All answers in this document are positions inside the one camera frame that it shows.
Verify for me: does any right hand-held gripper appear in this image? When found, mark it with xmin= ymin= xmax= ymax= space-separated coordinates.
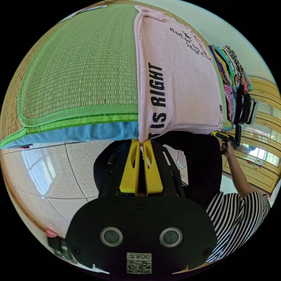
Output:
xmin=211 ymin=131 xmax=241 ymax=150

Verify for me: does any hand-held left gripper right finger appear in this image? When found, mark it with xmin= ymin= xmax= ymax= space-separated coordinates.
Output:
xmin=143 ymin=140 xmax=164 ymax=196

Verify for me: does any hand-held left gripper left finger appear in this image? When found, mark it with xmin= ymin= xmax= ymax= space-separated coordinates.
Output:
xmin=119 ymin=139 xmax=140 ymax=195

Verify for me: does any pink short sleeve shirt with print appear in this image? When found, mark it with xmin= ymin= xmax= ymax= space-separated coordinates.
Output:
xmin=133 ymin=5 xmax=224 ymax=143

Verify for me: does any person's right forearm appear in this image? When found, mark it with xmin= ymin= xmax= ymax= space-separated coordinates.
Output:
xmin=224 ymin=151 xmax=265 ymax=199

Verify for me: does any person's right hand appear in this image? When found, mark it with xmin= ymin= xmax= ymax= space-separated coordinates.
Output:
xmin=221 ymin=141 xmax=234 ymax=158

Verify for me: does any person's body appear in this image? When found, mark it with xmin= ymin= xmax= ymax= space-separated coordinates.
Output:
xmin=93 ymin=130 xmax=272 ymax=263

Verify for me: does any yellow wooden cupboard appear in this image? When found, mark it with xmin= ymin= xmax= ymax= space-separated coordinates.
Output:
xmin=222 ymin=75 xmax=281 ymax=195

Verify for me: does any pile of clothes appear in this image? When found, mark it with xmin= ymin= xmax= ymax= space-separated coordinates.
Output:
xmin=208 ymin=44 xmax=260 ymax=126

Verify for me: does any bed with green woven mat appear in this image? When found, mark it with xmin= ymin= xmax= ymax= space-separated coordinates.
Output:
xmin=0 ymin=3 xmax=234 ymax=150

